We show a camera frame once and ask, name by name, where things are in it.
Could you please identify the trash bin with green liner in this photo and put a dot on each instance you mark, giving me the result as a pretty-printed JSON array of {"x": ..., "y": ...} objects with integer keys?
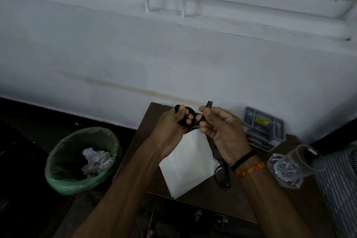
[{"x": 61, "y": 157}]

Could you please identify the brown bedside table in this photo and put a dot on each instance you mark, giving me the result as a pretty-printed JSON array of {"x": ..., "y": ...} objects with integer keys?
[{"x": 293, "y": 204}]

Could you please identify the clear glass ashtray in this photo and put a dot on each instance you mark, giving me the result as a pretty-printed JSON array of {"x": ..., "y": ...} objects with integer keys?
[{"x": 272, "y": 168}]

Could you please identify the black wristband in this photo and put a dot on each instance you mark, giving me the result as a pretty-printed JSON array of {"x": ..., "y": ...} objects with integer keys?
[{"x": 242, "y": 159}]

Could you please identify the clear drinking glass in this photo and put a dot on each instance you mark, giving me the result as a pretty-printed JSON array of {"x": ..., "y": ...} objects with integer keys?
[{"x": 306, "y": 159}]

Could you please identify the person's left forearm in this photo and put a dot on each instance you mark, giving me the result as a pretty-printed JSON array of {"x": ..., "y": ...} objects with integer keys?
[{"x": 117, "y": 201}]

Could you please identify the black eyeglasses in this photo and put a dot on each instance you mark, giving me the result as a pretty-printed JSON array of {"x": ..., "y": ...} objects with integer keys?
[{"x": 216, "y": 152}]

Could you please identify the large white paper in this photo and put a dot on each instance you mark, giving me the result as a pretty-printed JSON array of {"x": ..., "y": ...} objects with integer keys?
[{"x": 96, "y": 159}]

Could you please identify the person's right forearm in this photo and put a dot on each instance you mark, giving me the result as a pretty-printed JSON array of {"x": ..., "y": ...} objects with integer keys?
[{"x": 273, "y": 207}]

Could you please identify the dark wooden bed frame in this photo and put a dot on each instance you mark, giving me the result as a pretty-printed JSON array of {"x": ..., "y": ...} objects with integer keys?
[{"x": 334, "y": 134}]

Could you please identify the grey plastic organizer box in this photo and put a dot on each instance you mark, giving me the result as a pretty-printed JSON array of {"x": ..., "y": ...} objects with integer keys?
[{"x": 263, "y": 123}]

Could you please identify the white paper sheet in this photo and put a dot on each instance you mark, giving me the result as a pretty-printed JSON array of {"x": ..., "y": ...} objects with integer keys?
[{"x": 189, "y": 168}]

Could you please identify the person's left hand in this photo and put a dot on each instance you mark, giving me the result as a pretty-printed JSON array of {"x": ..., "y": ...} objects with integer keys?
[{"x": 170, "y": 129}]

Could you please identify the person's right hand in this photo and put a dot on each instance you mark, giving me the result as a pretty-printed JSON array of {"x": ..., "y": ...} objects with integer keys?
[{"x": 226, "y": 134}]

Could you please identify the striped mattress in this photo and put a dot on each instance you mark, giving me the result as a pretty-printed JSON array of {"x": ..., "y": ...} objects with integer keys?
[{"x": 340, "y": 190}]

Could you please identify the thin wooden stick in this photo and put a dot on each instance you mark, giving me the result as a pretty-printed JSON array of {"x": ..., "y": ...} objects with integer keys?
[{"x": 150, "y": 223}]

